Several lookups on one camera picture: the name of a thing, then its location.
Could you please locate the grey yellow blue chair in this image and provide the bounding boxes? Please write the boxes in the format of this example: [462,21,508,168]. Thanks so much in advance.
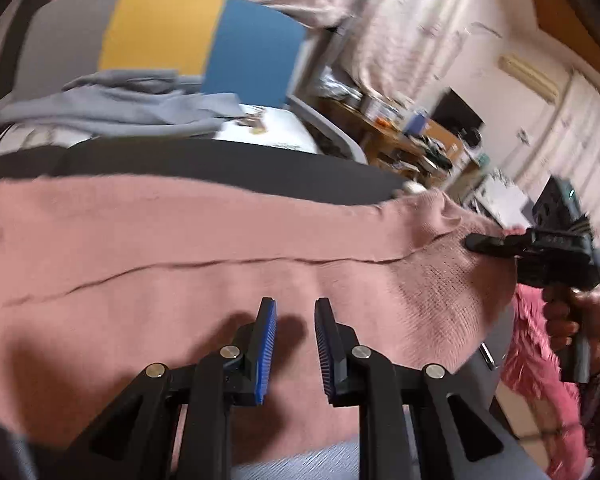
[0,0,366,162]

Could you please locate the red pink blanket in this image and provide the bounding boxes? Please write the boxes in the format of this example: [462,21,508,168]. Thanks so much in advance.
[501,284,588,479]

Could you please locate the person right hand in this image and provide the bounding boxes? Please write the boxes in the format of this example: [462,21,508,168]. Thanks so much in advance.
[542,286,600,376]

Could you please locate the pink knit sweater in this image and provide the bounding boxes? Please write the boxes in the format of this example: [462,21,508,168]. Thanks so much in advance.
[0,176,516,463]

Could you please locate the black monitor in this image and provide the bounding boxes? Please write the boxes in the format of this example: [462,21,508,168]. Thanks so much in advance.
[429,88,483,133]

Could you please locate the white printed pillow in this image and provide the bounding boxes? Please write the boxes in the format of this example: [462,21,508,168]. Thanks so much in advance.
[0,105,321,156]

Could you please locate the wooden desk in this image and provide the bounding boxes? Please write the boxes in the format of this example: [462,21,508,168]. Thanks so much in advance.
[317,99,470,190]

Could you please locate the grey folded garment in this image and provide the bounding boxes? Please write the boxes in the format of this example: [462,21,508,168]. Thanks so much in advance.
[0,70,246,138]

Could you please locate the blue container on desk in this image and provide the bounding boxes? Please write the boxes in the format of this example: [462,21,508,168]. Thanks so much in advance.
[403,110,427,136]

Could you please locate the pink floral curtain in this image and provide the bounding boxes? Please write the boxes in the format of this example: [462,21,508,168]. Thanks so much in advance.
[249,0,469,100]

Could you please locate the white storage box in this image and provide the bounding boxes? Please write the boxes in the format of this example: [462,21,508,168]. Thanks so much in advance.
[474,170,532,228]

